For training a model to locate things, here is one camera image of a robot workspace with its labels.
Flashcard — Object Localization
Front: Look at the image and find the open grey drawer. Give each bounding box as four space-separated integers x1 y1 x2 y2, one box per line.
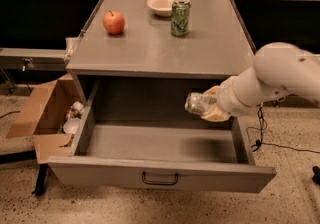
49 77 276 193

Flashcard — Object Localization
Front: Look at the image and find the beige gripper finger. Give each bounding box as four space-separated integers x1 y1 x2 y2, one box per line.
202 107 230 122
205 86 219 96

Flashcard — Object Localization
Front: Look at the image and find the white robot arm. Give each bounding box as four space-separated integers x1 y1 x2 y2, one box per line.
201 42 320 122

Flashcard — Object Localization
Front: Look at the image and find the black table leg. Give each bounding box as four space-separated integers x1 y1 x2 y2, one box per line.
32 164 48 196

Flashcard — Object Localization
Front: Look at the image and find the upright green soda can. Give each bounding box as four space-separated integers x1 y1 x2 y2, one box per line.
171 0 191 36

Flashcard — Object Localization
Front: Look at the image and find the white cup in box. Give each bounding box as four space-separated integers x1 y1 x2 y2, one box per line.
63 118 80 134

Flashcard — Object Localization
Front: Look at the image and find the black drawer handle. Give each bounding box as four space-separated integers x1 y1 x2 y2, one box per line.
141 172 179 186

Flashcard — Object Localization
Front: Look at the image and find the grey counter cabinet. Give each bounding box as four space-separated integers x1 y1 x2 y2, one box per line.
65 0 264 112

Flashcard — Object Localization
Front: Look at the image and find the black cable on floor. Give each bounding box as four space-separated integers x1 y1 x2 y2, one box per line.
245 104 320 155

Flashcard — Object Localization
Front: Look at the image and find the red apple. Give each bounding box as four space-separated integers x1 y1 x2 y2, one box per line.
103 10 125 35

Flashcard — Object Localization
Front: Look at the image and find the cardboard box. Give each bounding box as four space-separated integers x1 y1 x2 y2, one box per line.
7 74 80 164

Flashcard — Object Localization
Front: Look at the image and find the white bowl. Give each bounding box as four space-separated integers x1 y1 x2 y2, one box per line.
147 0 175 17

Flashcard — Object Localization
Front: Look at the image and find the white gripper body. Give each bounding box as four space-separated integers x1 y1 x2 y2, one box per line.
217 76 253 117

